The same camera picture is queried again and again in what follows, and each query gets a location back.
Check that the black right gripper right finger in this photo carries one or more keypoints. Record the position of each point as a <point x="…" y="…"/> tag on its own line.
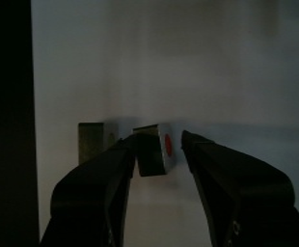
<point x="241" y="199"/>

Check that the toy sushi piece red centre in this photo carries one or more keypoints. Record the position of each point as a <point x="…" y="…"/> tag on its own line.
<point x="156" y="154"/>

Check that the white cutting board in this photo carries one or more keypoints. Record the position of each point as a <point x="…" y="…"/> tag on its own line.
<point x="199" y="64"/>

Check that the toy sushi piece green centre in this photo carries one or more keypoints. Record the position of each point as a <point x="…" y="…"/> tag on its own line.
<point x="92" y="141"/>

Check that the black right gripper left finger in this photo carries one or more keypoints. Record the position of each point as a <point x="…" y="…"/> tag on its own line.
<point x="92" y="199"/>

